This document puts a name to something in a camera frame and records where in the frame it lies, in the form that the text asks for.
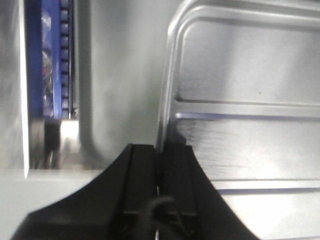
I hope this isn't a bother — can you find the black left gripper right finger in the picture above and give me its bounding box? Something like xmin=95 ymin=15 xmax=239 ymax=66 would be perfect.
xmin=160 ymin=143 xmax=257 ymax=240

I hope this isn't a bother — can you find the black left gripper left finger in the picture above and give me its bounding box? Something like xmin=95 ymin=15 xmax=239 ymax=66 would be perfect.
xmin=12 ymin=144 xmax=157 ymax=240

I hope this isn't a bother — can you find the small silver ribbed tray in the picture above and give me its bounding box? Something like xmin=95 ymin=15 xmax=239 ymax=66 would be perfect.
xmin=156 ymin=0 xmax=320 ymax=240

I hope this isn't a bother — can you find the large grey metal tray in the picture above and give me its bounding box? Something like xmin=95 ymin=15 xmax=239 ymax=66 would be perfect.
xmin=74 ymin=0 xmax=180 ymax=170

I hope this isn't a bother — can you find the blue bin below rack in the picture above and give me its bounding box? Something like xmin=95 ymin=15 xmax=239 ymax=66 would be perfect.
xmin=24 ymin=0 xmax=75 ymax=120

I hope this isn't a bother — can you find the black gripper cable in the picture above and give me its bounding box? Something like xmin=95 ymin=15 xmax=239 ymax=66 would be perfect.
xmin=142 ymin=195 xmax=186 ymax=240

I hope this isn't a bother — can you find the steel front rack rail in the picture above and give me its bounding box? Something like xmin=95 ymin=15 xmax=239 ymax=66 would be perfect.
xmin=0 ymin=0 xmax=116 ymax=240

